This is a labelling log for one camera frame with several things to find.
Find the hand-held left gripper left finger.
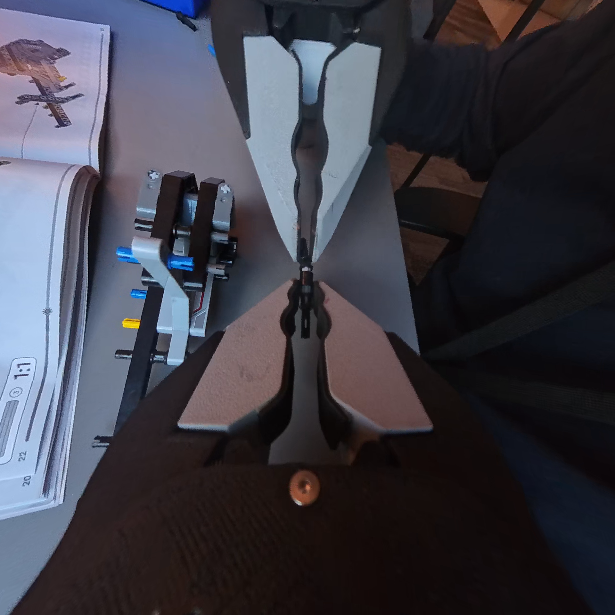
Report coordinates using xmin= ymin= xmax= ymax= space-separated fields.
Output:
xmin=177 ymin=279 xmax=296 ymax=445

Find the person's right forearm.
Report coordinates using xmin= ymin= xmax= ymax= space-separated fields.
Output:
xmin=379 ymin=0 xmax=615 ymax=182

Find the person's dark clothed body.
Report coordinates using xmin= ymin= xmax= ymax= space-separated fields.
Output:
xmin=412 ymin=86 xmax=615 ymax=615

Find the black lego pin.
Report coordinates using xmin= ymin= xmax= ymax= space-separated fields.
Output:
xmin=298 ymin=238 xmax=315 ymax=339

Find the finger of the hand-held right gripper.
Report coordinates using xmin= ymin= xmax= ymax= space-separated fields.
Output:
xmin=307 ymin=41 xmax=383 ymax=263
xmin=242 ymin=36 xmax=308 ymax=263

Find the grey and black lego assembly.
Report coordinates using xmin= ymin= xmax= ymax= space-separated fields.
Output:
xmin=93 ymin=168 xmax=239 ymax=448

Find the black webbing strap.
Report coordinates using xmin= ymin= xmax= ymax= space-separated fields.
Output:
xmin=422 ymin=273 xmax=615 ymax=415

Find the lego instruction booklet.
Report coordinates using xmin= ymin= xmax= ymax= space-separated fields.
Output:
xmin=0 ymin=9 xmax=112 ymax=521

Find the black chair frame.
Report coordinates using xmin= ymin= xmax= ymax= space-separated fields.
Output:
xmin=393 ymin=144 xmax=482 ymax=242

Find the blue plastic box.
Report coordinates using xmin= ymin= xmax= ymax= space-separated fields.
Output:
xmin=143 ymin=0 xmax=205 ymax=18

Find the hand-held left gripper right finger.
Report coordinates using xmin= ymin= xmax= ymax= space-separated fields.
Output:
xmin=312 ymin=280 xmax=434 ymax=451

